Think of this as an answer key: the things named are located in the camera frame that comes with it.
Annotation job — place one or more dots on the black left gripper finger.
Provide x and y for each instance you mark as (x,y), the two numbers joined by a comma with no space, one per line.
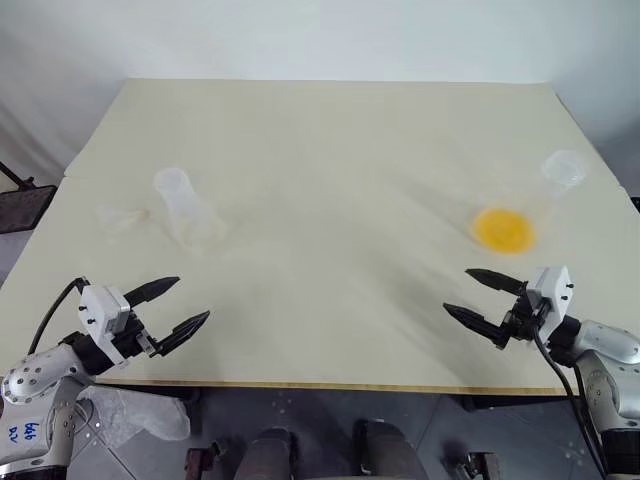
(152,291)
(182,332)

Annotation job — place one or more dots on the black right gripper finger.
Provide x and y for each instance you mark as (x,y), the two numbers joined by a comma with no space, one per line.
(497,280)
(477,320)

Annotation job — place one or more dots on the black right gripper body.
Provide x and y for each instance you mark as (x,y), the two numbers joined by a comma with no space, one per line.
(525,320)

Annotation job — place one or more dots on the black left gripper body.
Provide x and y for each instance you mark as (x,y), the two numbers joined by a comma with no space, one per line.
(135,340)

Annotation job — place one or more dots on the large clear conical flask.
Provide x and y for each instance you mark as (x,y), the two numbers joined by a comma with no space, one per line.
(505,232)

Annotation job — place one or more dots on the small clear conical flask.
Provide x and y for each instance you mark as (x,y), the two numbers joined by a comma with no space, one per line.
(187,220)

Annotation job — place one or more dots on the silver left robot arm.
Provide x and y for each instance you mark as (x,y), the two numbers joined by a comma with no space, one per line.
(35,370)

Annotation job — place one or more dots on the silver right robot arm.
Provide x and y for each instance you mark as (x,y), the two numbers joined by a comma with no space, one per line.
(610,345)

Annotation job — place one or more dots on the brown metal clamp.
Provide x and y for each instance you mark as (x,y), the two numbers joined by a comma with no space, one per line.
(480,465)
(205,462)

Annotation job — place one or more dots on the narrow dark rounded shape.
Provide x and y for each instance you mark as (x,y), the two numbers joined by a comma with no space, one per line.
(270,455)

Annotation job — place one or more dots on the black mesh panel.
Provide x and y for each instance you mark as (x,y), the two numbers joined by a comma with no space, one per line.
(25,207)

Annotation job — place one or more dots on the wide dark rounded shape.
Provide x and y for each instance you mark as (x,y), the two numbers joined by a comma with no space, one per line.
(390,455)

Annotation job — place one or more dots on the black metal rod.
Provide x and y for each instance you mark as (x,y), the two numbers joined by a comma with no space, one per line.
(15,175)

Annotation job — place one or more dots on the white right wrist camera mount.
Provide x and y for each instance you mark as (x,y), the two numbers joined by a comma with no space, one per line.
(552,285)

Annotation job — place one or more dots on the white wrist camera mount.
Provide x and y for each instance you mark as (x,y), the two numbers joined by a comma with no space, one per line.
(552,285)
(100,310)

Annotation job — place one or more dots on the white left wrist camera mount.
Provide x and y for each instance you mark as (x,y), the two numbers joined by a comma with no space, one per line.
(100,310)

